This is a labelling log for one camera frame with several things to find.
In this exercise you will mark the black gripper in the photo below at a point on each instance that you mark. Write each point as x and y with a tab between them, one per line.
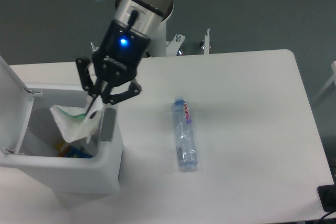
115	62

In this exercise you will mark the white paper wrapper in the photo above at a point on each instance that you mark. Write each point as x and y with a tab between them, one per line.
77	123

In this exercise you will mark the clear plastic water bottle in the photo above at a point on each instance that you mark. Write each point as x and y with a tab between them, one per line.
184	135

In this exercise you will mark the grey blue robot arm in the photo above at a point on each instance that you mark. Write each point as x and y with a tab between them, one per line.
142	16

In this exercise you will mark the yellow blue trash item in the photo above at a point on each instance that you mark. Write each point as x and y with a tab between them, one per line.
67	150

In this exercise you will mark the white trash can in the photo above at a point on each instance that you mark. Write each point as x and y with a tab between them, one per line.
32	142

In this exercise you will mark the white trash can lid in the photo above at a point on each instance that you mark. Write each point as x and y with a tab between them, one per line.
16	106

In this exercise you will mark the white furniture leg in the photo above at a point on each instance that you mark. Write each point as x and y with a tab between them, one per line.
327	88

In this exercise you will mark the black device at edge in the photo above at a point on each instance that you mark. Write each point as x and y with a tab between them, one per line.
327	197

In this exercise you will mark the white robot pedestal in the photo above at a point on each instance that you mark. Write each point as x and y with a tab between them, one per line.
157	46

